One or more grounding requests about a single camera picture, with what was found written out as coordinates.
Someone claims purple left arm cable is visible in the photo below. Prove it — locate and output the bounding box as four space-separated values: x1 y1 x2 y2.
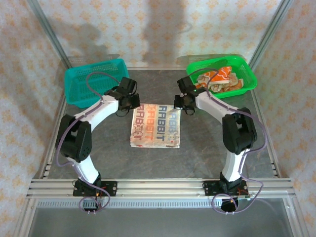
54 72 122 216

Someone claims orange flower lion towel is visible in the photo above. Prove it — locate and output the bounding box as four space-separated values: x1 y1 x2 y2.
208 66 233 82

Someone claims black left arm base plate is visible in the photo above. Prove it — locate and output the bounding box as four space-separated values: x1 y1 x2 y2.
73 180 118 198

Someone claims white towel with rabbit lettering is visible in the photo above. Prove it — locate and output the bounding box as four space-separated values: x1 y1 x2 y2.
130 103 182 149

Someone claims slotted metal cable duct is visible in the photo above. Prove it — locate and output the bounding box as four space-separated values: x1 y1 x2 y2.
37 199 287 209

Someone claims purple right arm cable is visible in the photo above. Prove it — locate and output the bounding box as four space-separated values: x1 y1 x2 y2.
187 68 269 215

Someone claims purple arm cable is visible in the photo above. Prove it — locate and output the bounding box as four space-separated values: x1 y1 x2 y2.
187 68 269 215
54 72 122 216

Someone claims green plastic basket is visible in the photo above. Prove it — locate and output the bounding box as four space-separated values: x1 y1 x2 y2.
185 55 258 100

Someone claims aluminium mounting rail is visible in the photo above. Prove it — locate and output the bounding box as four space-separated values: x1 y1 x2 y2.
26 178 296 199

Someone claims teal plastic basket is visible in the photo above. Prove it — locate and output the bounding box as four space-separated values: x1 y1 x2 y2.
64 58 131 109

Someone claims aluminium side rail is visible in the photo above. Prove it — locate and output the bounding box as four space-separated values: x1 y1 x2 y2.
33 98 67 179
251 93 282 179

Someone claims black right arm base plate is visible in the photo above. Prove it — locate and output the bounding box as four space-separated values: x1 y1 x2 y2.
202 180 248 197

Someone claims aluminium frame post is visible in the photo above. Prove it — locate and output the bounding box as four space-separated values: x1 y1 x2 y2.
27 0 72 70
248 0 294 70

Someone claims peach cartoon character towel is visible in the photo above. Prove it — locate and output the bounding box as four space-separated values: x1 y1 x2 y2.
195 73 245 93

